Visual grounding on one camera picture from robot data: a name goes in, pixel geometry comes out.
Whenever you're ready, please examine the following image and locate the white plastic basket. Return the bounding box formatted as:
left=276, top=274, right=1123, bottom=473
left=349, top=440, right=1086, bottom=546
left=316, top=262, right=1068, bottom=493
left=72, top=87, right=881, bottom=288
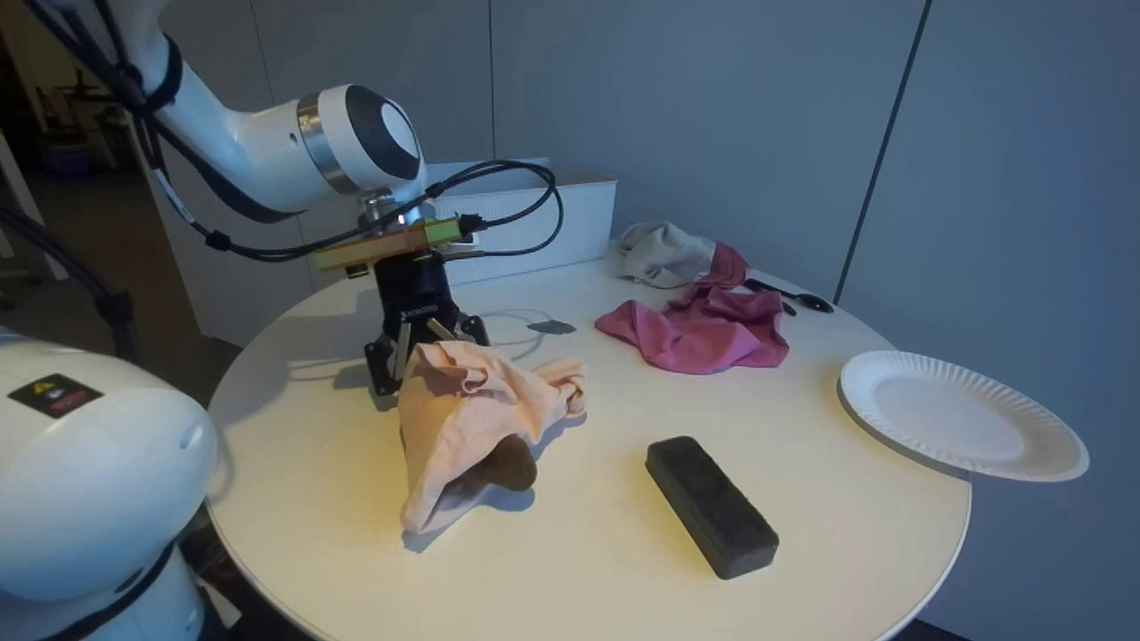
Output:
left=415, top=157, right=621, bottom=288

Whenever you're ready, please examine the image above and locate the brown cloth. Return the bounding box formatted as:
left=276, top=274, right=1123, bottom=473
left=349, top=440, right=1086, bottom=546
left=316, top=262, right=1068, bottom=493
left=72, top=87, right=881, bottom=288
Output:
left=462, top=430, right=542, bottom=498

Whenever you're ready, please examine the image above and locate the magenta crumpled cloth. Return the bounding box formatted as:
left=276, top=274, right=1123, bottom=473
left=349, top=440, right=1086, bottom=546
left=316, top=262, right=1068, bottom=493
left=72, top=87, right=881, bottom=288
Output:
left=592, top=243, right=794, bottom=378

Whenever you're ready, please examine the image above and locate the thick black robot hose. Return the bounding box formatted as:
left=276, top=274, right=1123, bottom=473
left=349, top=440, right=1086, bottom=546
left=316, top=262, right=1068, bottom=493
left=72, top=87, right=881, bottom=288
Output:
left=0, top=199, right=137, bottom=348

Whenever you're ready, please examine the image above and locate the peach pink printed shirt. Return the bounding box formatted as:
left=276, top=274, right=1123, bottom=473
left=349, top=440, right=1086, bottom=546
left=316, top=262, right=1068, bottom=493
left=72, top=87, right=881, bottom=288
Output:
left=393, top=339, right=592, bottom=538

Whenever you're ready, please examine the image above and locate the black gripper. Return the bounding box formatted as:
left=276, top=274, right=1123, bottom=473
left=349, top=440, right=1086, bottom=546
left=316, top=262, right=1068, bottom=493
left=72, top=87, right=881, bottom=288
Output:
left=360, top=248, right=497, bottom=405

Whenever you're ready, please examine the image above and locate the white paper plate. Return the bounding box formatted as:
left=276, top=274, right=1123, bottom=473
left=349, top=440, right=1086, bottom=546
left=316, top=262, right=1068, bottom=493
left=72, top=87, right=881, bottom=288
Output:
left=838, top=345, right=1094, bottom=485

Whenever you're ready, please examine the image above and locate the white grey crumpled cloth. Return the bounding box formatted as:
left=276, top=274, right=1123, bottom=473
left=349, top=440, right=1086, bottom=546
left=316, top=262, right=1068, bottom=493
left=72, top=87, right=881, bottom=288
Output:
left=606, top=218, right=719, bottom=292

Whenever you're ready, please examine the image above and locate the black rectangular eraser block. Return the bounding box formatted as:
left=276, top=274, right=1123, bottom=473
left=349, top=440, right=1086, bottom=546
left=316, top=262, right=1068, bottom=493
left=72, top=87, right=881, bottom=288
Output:
left=643, top=430, right=785, bottom=581

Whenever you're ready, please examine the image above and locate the yellow wrist camera mount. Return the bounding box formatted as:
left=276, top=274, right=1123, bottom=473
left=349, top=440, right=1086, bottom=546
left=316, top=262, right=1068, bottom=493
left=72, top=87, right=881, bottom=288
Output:
left=311, top=211, right=493, bottom=284

